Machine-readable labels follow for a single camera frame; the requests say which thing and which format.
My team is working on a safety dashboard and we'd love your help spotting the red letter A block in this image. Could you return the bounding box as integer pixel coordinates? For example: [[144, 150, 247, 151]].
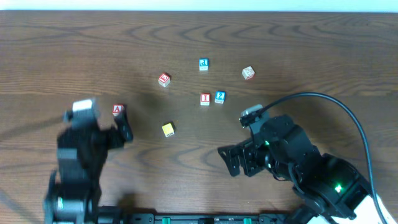
[[112, 104, 125, 117]]

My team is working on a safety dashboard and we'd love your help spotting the blue number 2 block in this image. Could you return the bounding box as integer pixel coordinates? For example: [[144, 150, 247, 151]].
[[215, 91, 226, 104]]

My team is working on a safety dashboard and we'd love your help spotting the red letter I block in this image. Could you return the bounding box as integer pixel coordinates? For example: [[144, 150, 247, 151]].
[[200, 93, 211, 106]]

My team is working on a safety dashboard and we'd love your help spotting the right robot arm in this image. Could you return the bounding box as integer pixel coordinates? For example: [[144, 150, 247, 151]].
[[218, 115, 393, 223]]

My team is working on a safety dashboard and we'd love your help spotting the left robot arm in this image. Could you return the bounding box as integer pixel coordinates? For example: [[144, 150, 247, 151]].
[[44, 107, 133, 223]]

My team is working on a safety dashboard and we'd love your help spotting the yellow wooden block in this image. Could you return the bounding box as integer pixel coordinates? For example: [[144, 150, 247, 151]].
[[162, 123, 175, 137]]

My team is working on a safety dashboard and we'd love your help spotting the red letter E block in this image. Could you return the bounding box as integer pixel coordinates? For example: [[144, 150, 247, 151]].
[[158, 73, 171, 88]]

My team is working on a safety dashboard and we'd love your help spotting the white block red print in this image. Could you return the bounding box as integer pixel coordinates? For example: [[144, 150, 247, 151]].
[[242, 66, 255, 80]]

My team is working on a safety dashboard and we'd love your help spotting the blue letter P block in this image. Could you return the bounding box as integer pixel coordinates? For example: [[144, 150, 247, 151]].
[[199, 58, 209, 71]]

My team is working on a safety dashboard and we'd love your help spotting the right black cable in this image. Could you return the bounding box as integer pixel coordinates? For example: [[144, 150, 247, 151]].
[[261, 91, 389, 224]]

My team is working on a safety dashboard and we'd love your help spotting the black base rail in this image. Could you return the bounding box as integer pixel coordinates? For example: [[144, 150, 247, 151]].
[[98, 205, 312, 224]]

